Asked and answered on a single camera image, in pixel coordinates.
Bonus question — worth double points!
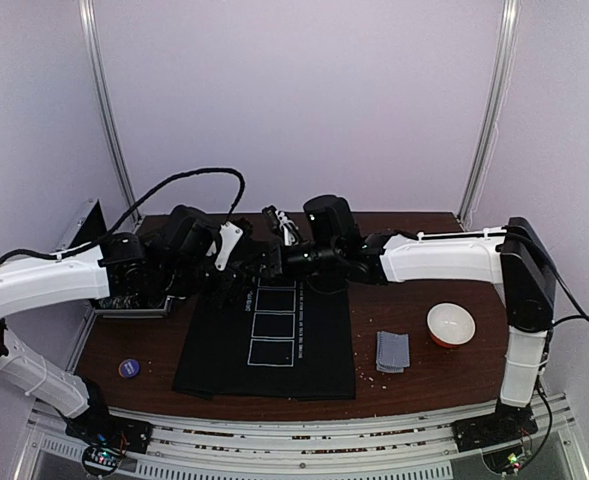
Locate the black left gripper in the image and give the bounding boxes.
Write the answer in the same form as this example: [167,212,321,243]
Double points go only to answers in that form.
[158,258,253,308]

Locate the purple small blind button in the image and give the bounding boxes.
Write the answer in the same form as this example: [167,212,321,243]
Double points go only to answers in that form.
[118,358,141,379]

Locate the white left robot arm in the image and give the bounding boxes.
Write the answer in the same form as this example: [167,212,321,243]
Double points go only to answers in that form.
[0,165,126,462]

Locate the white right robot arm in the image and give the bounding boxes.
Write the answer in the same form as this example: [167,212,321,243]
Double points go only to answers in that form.
[260,194,567,451]

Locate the aluminium poker chip case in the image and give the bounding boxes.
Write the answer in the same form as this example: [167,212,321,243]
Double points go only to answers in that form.
[55,198,172,319]

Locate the black poker play mat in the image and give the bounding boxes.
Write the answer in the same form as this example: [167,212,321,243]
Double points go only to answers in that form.
[172,281,356,401]

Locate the orange white bowl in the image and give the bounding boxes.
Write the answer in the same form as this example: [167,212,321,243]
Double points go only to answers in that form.
[426,303,476,348]

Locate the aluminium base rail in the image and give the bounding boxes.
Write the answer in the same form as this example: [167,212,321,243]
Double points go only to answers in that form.
[10,394,589,479]

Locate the aluminium frame post left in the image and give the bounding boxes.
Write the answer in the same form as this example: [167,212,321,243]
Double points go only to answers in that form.
[78,0,136,207]

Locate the aluminium frame post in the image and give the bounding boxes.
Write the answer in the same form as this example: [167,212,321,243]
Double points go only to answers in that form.
[457,0,520,229]
[78,0,136,207]

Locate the aluminium frame post right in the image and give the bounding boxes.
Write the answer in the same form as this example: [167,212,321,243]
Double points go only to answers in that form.
[457,0,520,229]

